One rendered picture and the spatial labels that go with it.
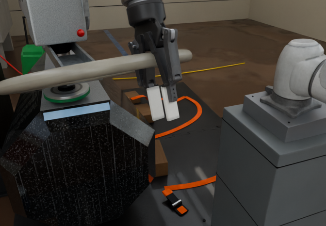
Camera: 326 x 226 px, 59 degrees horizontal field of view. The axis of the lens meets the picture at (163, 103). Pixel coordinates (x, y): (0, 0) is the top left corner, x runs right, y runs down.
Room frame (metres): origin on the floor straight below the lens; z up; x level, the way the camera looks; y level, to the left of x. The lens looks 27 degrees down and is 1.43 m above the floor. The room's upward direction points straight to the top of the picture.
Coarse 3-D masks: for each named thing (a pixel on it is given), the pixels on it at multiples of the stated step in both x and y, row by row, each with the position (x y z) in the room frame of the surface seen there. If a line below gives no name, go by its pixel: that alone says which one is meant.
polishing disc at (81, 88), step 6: (78, 84) 1.34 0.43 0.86; (84, 84) 1.34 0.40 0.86; (48, 90) 1.27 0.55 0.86; (54, 90) 1.27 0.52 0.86; (72, 90) 1.27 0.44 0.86; (78, 90) 1.27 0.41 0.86; (84, 90) 1.27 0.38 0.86; (48, 96) 1.21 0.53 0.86; (54, 96) 1.20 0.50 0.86; (60, 96) 1.20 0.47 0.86; (66, 96) 1.20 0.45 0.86; (72, 96) 1.20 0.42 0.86; (78, 96) 1.22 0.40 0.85
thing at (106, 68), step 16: (80, 64) 0.50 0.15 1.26; (96, 64) 0.50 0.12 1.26; (112, 64) 0.50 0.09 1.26; (128, 64) 0.51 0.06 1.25; (144, 64) 0.53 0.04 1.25; (16, 80) 0.51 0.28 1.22; (32, 80) 0.49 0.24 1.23; (48, 80) 0.48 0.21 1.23; (64, 80) 0.48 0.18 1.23; (80, 80) 0.88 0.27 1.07
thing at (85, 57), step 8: (48, 48) 1.18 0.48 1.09; (72, 48) 1.29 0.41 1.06; (80, 48) 1.15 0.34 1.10; (56, 56) 1.04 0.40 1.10; (64, 56) 1.19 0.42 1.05; (72, 56) 1.19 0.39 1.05; (80, 56) 1.16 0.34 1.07; (88, 56) 1.04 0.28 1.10; (56, 64) 1.02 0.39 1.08; (64, 64) 1.08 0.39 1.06; (72, 64) 1.08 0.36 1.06; (96, 80) 0.91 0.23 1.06
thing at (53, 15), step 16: (32, 0) 1.17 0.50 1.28; (48, 0) 1.19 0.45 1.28; (64, 0) 1.22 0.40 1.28; (80, 0) 1.25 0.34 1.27; (32, 16) 1.16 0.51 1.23; (48, 16) 1.19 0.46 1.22; (64, 16) 1.22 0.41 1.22; (80, 16) 1.25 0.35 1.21; (32, 32) 1.16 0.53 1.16; (48, 32) 1.18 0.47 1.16; (64, 32) 1.21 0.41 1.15
